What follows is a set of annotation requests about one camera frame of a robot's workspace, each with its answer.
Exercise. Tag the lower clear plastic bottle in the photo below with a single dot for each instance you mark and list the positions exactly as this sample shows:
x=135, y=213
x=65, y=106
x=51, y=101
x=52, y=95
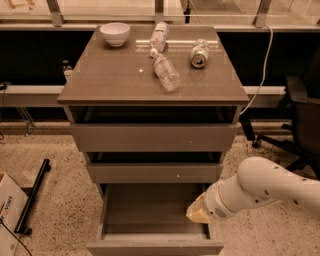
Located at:
x=165, y=71

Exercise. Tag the yellow foam-covered gripper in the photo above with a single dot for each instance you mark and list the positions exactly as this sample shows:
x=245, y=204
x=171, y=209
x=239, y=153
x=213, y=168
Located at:
x=214, y=203

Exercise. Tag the crushed drink can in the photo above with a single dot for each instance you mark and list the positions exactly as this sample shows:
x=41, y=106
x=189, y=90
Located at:
x=199, y=53

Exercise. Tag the white bowl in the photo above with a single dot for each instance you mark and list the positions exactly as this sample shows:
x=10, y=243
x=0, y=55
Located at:
x=116, y=33

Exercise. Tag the upper clear plastic bottle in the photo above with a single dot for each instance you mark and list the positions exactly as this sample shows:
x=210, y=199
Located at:
x=159, y=36

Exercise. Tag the black metal stand bar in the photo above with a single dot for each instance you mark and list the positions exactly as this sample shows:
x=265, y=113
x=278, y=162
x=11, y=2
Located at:
x=21, y=227

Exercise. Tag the grey drawer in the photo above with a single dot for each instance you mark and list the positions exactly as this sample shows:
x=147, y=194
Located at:
x=150, y=220
x=153, y=137
x=155, y=167

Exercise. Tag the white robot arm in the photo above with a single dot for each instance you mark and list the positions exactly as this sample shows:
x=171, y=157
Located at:
x=257, y=182

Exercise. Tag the black office chair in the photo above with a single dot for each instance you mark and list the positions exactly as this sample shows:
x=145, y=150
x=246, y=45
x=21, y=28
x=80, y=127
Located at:
x=305, y=120

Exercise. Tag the clear plastic bottle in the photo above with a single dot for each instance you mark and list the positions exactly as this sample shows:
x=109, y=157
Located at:
x=159, y=36
x=165, y=71

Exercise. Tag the grey drawer cabinet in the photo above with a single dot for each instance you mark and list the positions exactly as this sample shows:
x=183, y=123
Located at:
x=119, y=86

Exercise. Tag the white cardboard box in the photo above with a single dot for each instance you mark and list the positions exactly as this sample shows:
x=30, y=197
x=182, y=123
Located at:
x=12, y=202

